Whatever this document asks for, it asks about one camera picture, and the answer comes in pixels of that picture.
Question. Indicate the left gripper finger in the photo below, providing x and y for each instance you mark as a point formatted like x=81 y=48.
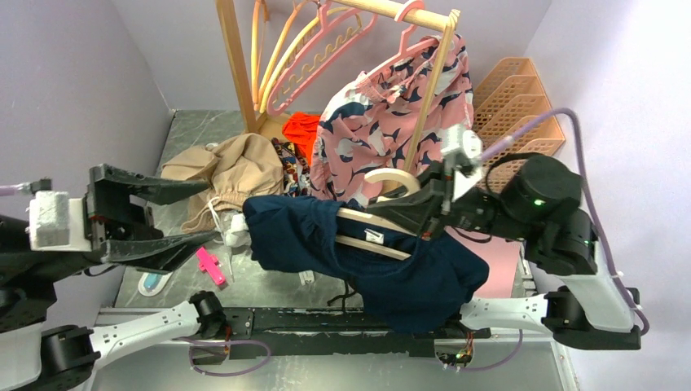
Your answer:
x=156 y=190
x=163 y=255

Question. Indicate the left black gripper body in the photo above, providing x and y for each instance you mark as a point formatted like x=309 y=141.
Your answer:
x=112 y=210

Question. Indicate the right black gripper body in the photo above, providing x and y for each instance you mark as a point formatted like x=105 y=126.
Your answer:
x=429 y=215

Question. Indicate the navy blue shorts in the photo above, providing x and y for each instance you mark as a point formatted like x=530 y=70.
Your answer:
x=414 y=295

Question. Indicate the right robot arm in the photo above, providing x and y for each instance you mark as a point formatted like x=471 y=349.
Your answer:
x=540 y=208

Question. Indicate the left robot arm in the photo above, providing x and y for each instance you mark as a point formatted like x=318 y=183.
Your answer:
x=50 y=262

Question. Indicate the beige shorts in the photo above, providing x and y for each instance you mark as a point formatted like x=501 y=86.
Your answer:
x=235 y=170

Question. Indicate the pink shark print shorts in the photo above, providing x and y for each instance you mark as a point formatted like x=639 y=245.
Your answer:
x=369 y=124

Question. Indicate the colourful patterned shorts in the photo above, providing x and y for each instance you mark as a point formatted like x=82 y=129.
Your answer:
x=296 y=170

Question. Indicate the pink plastic hanger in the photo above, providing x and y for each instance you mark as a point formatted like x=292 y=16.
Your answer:
x=318 y=54

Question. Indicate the blue toothbrush package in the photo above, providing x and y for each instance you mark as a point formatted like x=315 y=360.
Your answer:
x=152 y=284

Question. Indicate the pink plastic clip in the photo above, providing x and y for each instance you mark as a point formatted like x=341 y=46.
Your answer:
x=209 y=263

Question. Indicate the pink clipboard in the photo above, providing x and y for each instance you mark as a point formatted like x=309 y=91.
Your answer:
x=501 y=256

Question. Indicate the wooden clothes rack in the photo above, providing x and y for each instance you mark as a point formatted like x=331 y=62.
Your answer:
x=264 y=99

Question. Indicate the white plastic clip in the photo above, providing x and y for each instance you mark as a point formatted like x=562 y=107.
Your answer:
x=306 y=277

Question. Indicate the peach plastic file organizer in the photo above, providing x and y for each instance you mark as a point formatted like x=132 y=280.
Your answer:
x=507 y=99

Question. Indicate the orange garment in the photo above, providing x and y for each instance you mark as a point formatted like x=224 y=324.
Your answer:
x=301 y=129

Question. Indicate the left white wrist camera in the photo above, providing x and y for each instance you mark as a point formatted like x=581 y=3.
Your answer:
x=56 y=223

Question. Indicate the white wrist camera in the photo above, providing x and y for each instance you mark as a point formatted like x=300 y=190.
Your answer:
x=461 y=167
x=56 y=223

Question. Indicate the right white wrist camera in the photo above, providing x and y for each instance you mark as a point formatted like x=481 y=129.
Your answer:
x=461 y=167

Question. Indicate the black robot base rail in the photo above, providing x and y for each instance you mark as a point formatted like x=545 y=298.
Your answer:
x=326 y=331

